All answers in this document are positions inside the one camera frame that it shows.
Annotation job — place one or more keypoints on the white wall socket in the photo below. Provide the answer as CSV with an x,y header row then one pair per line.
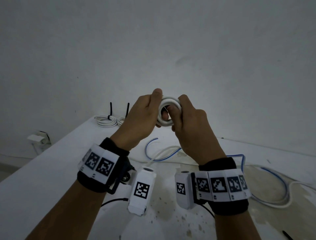
x,y
39,139

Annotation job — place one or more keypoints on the person's left thumb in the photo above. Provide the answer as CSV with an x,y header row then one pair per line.
x,y
156,97

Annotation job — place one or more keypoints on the black wristband with marker tags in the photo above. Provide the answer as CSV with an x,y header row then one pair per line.
x,y
98,168
222,188

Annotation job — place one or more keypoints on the person's right thumb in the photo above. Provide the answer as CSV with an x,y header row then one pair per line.
x,y
185,102

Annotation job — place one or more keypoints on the person's left forearm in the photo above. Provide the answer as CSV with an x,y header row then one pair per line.
x,y
66,212

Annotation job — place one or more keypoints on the person's left hand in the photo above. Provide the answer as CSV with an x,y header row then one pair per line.
x,y
138,118

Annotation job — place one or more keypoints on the person's right hand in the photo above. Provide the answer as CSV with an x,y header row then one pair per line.
x,y
195,133

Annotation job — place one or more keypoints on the person's right forearm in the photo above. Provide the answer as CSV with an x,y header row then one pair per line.
x,y
234,227

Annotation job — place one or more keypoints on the white wrist camera with marker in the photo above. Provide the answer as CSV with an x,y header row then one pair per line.
x,y
142,190
182,190

